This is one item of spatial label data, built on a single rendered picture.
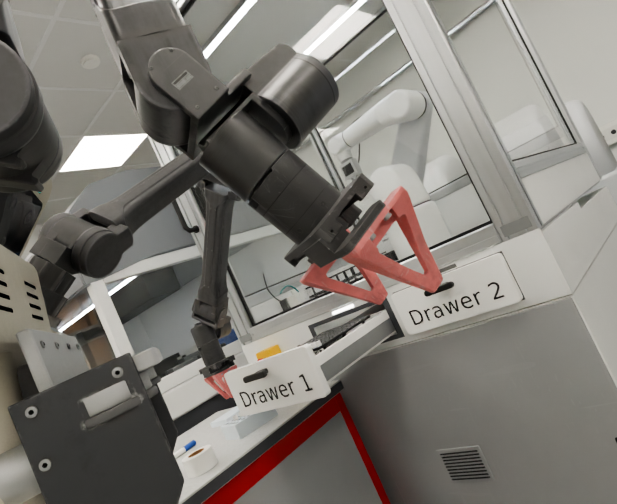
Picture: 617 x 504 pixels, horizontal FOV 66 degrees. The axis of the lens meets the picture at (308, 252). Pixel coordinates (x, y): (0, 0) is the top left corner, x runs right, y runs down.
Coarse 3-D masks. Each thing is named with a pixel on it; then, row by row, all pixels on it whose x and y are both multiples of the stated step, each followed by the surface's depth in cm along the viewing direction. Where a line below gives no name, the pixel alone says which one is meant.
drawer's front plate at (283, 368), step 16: (288, 352) 99; (304, 352) 96; (240, 368) 110; (256, 368) 106; (272, 368) 103; (288, 368) 100; (304, 368) 97; (320, 368) 96; (240, 384) 111; (256, 384) 107; (272, 384) 104; (304, 384) 98; (320, 384) 95; (240, 400) 112; (256, 400) 109; (272, 400) 105; (288, 400) 102; (304, 400) 99
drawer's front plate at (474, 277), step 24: (480, 264) 103; (504, 264) 100; (408, 288) 115; (456, 288) 107; (480, 288) 104; (504, 288) 101; (408, 312) 116; (432, 312) 112; (456, 312) 109; (480, 312) 105
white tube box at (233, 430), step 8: (248, 416) 121; (256, 416) 122; (264, 416) 123; (272, 416) 125; (224, 424) 125; (232, 424) 120; (240, 424) 119; (248, 424) 120; (256, 424) 121; (224, 432) 124; (232, 432) 120; (240, 432) 118; (248, 432) 120
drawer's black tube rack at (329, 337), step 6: (360, 318) 125; (366, 318) 122; (348, 324) 124; (354, 324) 118; (330, 330) 130; (336, 330) 123; (342, 330) 118; (348, 330) 115; (318, 336) 128; (324, 336) 122; (330, 336) 116; (336, 336) 112; (342, 336) 130; (306, 342) 127; (312, 342) 122; (324, 342) 110; (330, 342) 110; (324, 348) 120
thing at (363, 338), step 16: (368, 320) 128; (384, 320) 121; (352, 336) 110; (368, 336) 113; (384, 336) 118; (320, 352) 102; (336, 352) 104; (352, 352) 107; (368, 352) 112; (336, 368) 102
